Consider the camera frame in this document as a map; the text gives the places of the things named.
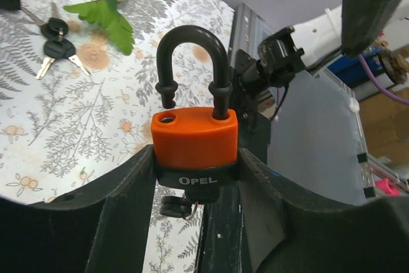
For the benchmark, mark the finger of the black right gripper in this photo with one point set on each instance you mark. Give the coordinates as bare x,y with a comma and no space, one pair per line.
363,21

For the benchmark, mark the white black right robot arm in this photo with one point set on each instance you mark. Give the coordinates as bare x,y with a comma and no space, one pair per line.
320,37

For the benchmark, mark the black headed key bunch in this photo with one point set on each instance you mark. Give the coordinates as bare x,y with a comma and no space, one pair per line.
178,207

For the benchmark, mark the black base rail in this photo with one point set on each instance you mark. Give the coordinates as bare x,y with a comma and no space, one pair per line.
223,241

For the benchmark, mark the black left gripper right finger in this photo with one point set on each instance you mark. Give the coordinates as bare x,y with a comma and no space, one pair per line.
291,229

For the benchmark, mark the floral patterned table mat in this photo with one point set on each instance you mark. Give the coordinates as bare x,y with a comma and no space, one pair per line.
67,129

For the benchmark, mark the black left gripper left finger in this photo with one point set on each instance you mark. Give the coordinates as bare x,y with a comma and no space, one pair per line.
99,227

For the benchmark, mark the white radish toy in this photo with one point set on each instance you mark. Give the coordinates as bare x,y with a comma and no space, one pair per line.
105,13

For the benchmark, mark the orange black padlock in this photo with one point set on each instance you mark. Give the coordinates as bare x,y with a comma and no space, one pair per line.
196,148

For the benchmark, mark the spare black headed keys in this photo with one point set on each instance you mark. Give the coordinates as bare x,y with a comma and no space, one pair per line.
56,46

